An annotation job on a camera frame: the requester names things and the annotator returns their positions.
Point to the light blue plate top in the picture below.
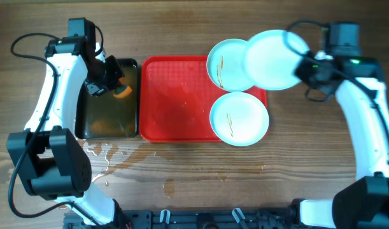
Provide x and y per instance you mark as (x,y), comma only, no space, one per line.
(224,66)

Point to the light blue plate bottom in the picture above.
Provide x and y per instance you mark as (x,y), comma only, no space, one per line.
(239,119)

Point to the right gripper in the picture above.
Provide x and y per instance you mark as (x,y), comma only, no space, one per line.
(300,71)

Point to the light blue plate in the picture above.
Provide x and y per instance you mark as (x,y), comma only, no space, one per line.
(239,119)
(269,63)
(224,66)

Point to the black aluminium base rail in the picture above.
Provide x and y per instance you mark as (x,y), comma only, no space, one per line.
(261,218)

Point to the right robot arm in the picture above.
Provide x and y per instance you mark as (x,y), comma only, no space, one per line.
(340,70)

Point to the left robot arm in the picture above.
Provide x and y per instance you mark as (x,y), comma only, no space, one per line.
(47,158)

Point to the red plastic tray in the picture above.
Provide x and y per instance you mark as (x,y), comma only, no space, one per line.
(176,97)

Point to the orange green scrub sponge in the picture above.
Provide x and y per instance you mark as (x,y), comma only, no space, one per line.
(122,90)

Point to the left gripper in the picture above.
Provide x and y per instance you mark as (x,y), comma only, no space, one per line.
(94,90)

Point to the black water tray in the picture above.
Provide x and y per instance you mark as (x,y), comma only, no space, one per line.
(106,116)

